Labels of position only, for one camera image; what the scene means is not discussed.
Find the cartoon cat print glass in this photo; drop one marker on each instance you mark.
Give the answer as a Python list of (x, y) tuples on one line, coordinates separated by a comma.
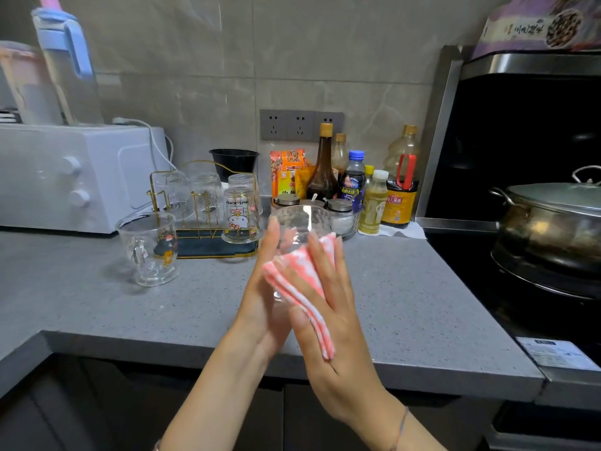
[(242, 216)]

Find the small ribbed clear glass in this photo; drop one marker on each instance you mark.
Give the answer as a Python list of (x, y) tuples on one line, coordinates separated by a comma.
[(244, 180)]

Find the clear bottle brown cap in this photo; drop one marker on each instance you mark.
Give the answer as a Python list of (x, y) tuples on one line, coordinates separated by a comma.
[(340, 154)]

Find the person's left hand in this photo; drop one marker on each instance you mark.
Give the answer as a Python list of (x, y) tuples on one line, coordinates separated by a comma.
[(263, 319)]

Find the person's right forearm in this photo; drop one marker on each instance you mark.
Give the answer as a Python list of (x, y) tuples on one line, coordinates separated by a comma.
[(413, 436)]

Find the purple food packet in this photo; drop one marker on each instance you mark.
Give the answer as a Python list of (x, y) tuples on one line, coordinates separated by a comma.
[(530, 25)]

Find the orange seasoning packet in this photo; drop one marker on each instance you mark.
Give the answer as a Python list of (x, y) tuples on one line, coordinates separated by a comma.
[(286, 173)]

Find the short textured glass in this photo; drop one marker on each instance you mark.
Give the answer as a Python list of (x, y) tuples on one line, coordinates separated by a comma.
[(300, 225)]

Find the white paper towel sheet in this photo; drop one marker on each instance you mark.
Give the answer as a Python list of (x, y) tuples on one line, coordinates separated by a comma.
[(406, 231)]

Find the black plastic bowl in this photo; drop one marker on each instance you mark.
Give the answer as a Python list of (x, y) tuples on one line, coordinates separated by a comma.
[(234, 163)]

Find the stack of flat coasters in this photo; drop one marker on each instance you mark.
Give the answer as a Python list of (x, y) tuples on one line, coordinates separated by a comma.
[(9, 116)]

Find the clear round condiment tray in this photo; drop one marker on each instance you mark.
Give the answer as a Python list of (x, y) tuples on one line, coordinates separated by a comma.
[(350, 227)]

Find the grey wall socket panel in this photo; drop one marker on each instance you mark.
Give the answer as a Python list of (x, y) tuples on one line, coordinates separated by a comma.
[(301, 125)]

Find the yellow seasoning pouch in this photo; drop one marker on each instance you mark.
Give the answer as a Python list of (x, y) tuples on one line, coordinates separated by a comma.
[(304, 180)]

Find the person's right hand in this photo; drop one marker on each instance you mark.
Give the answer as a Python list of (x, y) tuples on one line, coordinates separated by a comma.
[(347, 371)]

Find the small bottle yellow cap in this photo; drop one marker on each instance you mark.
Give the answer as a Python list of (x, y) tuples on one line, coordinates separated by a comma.
[(369, 171)]

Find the white label sticker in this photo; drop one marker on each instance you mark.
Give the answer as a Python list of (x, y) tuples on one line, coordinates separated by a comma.
[(556, 354)]

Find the glass spice jar steel lid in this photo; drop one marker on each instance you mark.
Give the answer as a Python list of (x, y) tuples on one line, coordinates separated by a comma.
[(313, 201), (286, 200), (340, 206)]

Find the dark brown glass bottle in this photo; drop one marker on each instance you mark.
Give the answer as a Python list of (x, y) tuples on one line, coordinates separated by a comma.
[(323, 178)]

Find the yellow liquid bottle white cap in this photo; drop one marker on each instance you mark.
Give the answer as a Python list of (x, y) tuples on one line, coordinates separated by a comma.
[(374, 206)]

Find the pink striped cloth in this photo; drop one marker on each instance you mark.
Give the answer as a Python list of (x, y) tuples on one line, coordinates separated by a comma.
[(300, 267)]

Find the penguin print glass mug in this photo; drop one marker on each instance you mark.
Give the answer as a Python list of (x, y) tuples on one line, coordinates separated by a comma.
[(148, 251)]

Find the person's left forearm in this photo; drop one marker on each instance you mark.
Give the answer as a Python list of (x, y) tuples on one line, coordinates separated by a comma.
[(211, 408)]

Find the clear jug blue lid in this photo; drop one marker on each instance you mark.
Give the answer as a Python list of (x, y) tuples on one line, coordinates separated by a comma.
[(68, 84)]

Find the embossed ribbed clear glass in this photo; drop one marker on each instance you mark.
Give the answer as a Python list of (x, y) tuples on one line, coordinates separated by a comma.
[(206, 194)]

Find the white microwave oven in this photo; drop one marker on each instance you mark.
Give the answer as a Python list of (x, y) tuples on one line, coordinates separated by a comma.
[(75, 178)]

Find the clear container pink lid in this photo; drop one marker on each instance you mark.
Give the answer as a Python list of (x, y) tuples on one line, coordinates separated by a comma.
[(28, 86)]

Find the dark bottle blue cap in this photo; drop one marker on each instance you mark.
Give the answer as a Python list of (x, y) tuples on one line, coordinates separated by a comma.
[(353, 183)]

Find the stainless steel pot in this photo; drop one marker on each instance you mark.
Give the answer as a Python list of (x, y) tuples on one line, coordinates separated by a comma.
[(544, 234)]

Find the steel pot lid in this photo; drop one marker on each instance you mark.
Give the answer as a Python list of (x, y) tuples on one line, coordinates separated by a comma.
[(554, 196)]

